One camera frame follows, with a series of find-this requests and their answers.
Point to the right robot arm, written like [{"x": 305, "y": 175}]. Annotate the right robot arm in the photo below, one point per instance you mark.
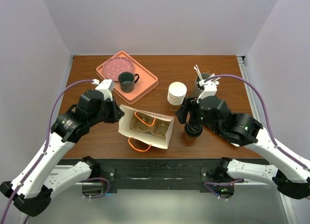
[{"x": 286, "y": 170}]

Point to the brown paper coffee cup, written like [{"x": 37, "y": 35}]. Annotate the brown paper coffee cup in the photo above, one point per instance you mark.
[{"x": 191, "y": 138}]

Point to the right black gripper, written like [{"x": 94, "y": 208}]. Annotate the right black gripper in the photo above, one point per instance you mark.
[{"x": 189, "y": 104}]

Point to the tan cardboard cup carrier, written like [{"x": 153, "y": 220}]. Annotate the tan cardboard cup carrier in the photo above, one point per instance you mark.
[{"x": 146, "y": 124}]

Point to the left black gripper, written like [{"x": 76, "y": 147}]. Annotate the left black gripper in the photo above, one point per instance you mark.
[{"x": 115, "y": 116}]

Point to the black plastic cup lid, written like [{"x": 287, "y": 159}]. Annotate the black plastic cup lid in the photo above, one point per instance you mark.
[{"x": 192, "y": 129}]

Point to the cream bear paper bag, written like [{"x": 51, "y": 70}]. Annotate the cream bear paper bag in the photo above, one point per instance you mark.
[{"x": 124, "y": 128}]

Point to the salmon pink tray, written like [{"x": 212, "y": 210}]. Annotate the salmon pink tray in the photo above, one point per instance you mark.
[{"x": 145, "y": 84}]

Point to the dark green mug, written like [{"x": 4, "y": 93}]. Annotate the dark green mug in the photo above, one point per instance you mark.
[{"x": 127, "y": 81}]

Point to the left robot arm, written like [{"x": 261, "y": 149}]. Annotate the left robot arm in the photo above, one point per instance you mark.
[{"x": 33, "y": 190}]

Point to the stack of paper cups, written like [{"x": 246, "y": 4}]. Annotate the stack of paper cups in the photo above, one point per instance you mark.
[{"x": 176, "y": 94}]

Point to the wrapped white straw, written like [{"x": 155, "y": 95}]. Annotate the wrapped white straw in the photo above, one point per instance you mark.
[{"x": 198, "y": 72}]

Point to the pink dotted plate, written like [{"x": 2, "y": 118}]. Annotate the pink dotted plate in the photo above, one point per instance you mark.
[{"x": 113, "y": 67}]

